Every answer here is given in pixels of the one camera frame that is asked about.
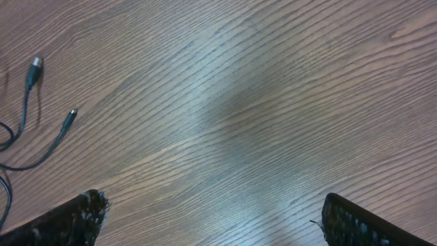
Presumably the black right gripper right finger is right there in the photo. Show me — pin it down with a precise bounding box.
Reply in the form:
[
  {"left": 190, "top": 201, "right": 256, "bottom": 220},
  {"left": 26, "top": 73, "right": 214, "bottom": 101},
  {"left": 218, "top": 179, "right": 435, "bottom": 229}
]
[{"left": 316, "top": 193, "right": 433, "bottom": 246}]

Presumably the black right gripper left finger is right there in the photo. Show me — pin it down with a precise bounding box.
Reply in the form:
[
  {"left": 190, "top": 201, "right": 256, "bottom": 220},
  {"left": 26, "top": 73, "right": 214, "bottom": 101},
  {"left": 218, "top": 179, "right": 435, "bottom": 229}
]
[{"left": 1, "top": 189, "right": 109, "bottom": 246}]

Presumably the thin black usb cable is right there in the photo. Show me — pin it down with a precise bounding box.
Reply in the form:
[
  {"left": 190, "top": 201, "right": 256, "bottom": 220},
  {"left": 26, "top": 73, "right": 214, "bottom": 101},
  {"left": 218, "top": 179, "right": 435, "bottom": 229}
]
[{"left": 0, "top": 108, "right": 79, "bottom": 230}]

